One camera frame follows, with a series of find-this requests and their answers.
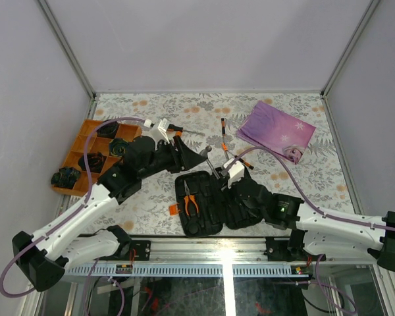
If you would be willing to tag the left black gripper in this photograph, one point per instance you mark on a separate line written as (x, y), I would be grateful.
(184, 158)

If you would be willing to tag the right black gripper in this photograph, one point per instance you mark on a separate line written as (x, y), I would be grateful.
(227, 193)

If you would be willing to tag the black handled screwdriver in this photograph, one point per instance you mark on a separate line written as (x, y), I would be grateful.
(174, 128)

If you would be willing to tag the orange handled pliers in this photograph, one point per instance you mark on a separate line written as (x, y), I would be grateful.
(190, 201)

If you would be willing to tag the black plastic tool case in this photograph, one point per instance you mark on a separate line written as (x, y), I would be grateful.
(217, 207)

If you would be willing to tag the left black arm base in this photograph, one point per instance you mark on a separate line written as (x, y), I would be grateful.
(135, 248)

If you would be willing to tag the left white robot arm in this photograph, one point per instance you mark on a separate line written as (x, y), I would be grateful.
(49, 252)

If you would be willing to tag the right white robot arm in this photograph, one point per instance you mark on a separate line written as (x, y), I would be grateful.
(319, 232)

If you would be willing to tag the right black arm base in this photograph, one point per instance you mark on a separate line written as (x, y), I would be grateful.
(286, 249)

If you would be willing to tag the orange tipped metal file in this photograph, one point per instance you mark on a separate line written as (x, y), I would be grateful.
(227, 153)

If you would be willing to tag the orange black utility tool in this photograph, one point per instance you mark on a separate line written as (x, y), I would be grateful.
(248, 165)

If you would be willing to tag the small precision screwdriver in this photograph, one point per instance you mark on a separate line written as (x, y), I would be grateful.
(223, 127)

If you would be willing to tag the dark rolled band middle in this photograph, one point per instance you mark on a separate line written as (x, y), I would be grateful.
(118, 147)

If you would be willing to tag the dark rolled band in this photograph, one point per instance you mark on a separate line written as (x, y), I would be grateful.
(108, 131)
(95, 161)
(118, 147)

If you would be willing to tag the purple printed pouch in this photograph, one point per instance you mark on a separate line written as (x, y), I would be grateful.
(276, 130)

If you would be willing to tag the orange compartment tray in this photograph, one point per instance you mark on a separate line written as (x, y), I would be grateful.
(86, 142)

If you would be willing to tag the dark rolled band top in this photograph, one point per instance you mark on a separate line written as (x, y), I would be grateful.
(108, 131)

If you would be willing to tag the dark rolled band lower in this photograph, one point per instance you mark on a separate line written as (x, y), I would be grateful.
(95, 161)

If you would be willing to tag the dark rolled band outside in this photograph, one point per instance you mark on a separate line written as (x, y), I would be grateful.
(66, 177)

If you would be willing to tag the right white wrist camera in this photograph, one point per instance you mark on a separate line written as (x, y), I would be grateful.
(233, 171)

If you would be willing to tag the aluminium front rail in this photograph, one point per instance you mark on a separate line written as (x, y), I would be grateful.
(208, 257)

